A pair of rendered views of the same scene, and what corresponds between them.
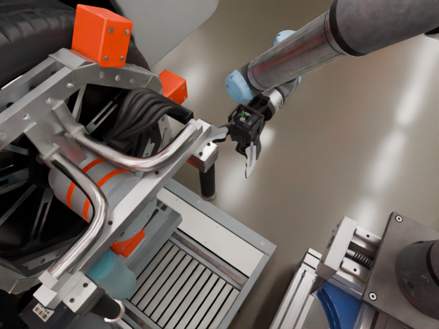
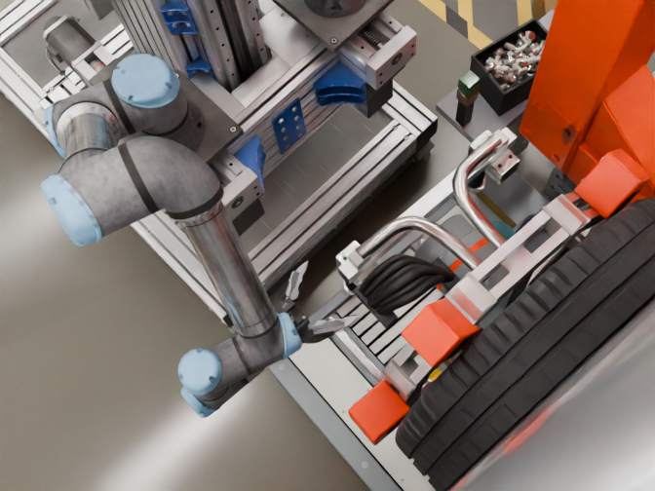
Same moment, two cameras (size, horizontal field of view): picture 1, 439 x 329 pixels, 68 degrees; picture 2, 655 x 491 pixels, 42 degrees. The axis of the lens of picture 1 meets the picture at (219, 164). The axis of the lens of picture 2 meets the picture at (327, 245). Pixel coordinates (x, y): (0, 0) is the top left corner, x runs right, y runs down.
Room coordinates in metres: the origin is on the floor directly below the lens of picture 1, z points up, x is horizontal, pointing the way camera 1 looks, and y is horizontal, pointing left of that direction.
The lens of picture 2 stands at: (0.86, 0.22, 2.42)
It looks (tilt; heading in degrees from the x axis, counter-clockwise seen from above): 70 degrees down; 206
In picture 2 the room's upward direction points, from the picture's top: 12 degrees counter-clockwise
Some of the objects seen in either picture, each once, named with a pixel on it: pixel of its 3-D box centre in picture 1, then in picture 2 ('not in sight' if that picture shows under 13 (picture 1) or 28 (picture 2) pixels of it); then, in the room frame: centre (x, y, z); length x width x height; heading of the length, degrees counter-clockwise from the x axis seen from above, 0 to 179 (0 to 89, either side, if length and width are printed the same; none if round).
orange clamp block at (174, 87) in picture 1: (166, 93); (378, 412); (0.63, 0.14, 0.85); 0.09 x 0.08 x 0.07; 145
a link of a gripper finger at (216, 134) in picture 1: (211, 134); (334, 322); (0.49, 0.02, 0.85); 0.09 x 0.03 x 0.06; 109
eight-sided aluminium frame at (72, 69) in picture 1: (81, 175); (500, 300); (0.37, 0.32, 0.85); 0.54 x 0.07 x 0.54; 145
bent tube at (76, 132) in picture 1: (132, 122); (421, 257); (0.38, 0.16, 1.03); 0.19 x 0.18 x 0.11; 55
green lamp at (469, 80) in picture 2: not in sight; (469, 83); (-0.21, 0.16, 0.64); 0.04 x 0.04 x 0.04; 55
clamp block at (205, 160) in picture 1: (195, 149); (361, 268); (0.39, 0.05, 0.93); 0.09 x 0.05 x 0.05; 55
